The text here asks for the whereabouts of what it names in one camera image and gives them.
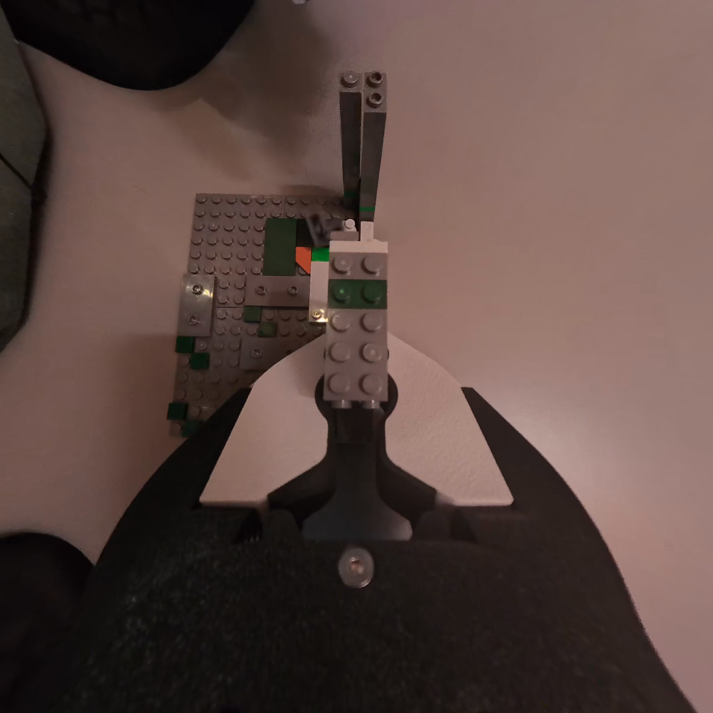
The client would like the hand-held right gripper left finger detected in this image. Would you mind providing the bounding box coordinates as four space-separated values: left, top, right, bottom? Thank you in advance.
199 340 331 509

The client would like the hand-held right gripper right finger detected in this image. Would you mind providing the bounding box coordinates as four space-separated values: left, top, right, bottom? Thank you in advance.
383 334 514 509

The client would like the grey toy brick build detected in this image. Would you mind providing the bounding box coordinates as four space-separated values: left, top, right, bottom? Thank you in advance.
167 71 392 445

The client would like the white desk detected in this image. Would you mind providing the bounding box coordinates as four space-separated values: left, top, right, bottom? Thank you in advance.
0 0 713 686

